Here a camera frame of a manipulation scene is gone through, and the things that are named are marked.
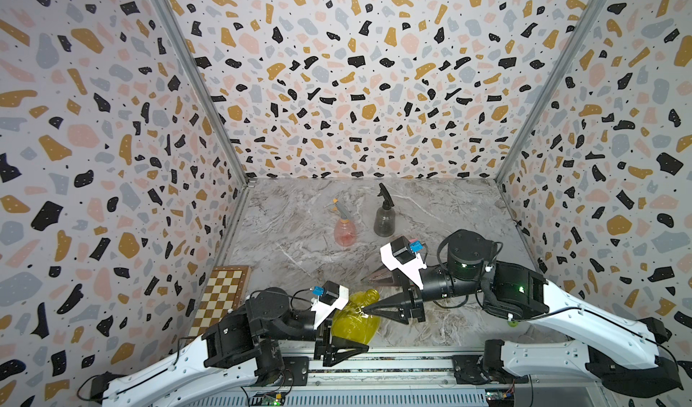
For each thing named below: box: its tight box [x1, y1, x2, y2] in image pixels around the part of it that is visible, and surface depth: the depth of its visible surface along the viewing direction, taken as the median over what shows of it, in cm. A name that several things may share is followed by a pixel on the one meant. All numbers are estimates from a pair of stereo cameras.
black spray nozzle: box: [376, 182, 395, 211], surface depth 94 cm
